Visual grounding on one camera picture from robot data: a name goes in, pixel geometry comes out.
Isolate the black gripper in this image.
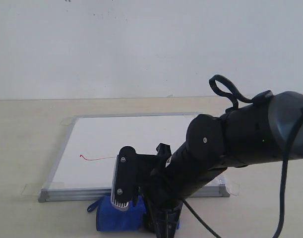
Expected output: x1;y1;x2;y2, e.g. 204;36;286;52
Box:
136;143;183;238

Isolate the blue microfibre cloth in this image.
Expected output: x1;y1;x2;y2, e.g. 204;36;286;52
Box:
87;195;155;233

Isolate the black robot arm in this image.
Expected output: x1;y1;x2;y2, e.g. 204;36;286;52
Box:
139;91;303;238

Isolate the white board with aluminium frame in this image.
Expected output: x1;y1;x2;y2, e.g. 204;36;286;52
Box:
38;112;231;203

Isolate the clear tape front right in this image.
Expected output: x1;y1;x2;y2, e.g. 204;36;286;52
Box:
217;176;240;197

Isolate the clear tape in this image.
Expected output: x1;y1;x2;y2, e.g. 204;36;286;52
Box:
21;182;65;196
60;117;78;126
217;176;240;197

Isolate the clear tape front left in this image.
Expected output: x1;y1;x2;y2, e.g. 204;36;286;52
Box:
21;182;65;196

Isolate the clear tape back left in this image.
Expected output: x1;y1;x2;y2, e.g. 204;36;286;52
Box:
60;117;78;126

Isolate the black wrist camera with heatsink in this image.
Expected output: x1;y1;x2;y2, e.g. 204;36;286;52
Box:
111;146;139;212

